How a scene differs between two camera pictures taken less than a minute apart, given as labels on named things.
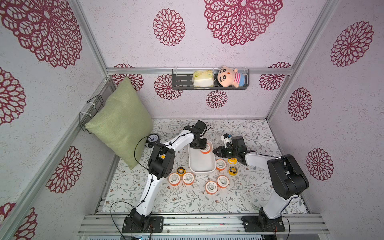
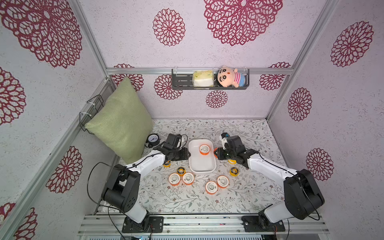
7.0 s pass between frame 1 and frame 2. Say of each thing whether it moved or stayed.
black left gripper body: moved
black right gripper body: stayed
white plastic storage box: stayed
